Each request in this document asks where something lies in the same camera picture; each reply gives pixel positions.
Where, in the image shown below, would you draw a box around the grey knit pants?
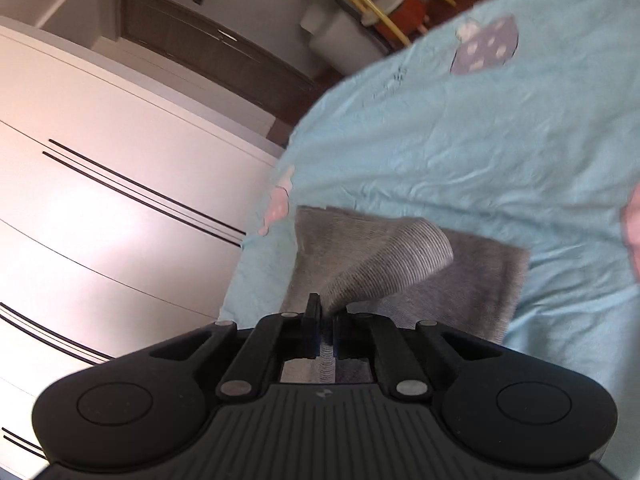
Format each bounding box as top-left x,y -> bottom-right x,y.
278,204 -> 532,386

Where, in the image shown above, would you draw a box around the white wardrobe with black lines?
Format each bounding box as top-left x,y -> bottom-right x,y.
1,18 -> 281,479

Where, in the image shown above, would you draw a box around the dark wooden door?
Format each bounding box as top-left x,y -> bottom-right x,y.
120,0 -> 324,125

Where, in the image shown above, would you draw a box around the light blue mushroom bedsheet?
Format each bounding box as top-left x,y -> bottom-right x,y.
218,0 -> 640,441

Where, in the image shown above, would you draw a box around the red box under table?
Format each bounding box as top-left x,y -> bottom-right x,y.
374,0 -> 427,39

